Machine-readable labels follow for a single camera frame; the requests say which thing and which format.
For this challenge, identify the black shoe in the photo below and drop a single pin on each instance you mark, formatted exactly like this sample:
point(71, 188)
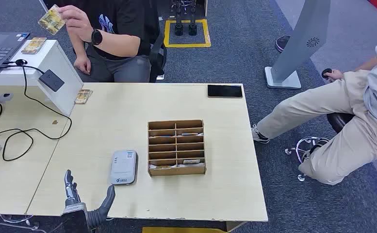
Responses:
point(281, 43)

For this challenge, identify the white desk stand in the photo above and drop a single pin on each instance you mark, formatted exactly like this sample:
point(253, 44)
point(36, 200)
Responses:
point(59, 96)

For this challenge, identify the black power adapter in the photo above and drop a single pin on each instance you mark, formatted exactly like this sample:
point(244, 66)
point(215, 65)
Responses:
point(51, 80)

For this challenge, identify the black wristwatch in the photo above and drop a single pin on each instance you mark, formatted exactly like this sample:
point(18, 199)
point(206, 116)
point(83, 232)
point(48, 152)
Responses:
point(96, 37)

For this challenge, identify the black office chair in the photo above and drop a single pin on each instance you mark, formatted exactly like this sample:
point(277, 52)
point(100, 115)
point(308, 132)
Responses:
point(157, 58)

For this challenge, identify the yellow card stack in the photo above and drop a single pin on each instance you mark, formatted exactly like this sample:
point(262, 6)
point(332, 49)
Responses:
point(83, 96)
point(34, 45)

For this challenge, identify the person's right hand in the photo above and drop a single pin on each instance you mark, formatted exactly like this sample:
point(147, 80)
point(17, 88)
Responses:
point(335, 75)
point(82, 65)

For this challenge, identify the wooden card organizer box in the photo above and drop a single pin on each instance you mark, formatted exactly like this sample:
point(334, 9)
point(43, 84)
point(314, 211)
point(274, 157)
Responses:
point(176, 170)

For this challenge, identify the black hand controller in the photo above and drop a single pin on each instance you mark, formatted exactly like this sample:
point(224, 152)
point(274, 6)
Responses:
point(326, 72)

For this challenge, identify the yellow patterned ID card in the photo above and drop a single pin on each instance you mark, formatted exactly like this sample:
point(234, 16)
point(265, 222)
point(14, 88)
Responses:
point(51, 21)

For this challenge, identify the person's right forearm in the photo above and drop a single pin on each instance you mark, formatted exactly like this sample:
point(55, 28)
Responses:
point(77, 45)
point(368, 64)

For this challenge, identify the blue white key card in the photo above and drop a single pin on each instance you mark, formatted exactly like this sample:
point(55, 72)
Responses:
point(189, 134)

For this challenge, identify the chrome base stool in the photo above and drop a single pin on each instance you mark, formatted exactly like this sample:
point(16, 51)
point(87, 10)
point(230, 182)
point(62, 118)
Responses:
point(337, 121)

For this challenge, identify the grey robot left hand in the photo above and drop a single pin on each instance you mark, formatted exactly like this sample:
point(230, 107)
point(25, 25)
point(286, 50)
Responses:
point(101, 210)

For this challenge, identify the person's left forearm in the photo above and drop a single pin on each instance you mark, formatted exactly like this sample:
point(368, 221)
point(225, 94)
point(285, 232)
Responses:
point(120, 43)

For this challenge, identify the grey card reader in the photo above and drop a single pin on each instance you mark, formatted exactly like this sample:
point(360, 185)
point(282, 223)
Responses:
point(124, 167)

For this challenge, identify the person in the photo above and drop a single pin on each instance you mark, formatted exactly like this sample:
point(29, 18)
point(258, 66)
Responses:
point(127, 19)
point(316, 99)

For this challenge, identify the person's left hand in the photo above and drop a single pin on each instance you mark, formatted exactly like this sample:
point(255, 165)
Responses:
point(79, 24)

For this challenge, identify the grey kiosk stand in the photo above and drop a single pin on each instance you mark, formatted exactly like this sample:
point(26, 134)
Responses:
point(300, 41)

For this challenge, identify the black robot foot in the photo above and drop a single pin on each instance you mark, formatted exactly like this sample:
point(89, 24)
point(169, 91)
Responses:
point(192, 29)
point(179, 29)

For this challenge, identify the black smartphone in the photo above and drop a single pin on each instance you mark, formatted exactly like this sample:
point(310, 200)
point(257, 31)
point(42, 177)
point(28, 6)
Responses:
point(225, 91)

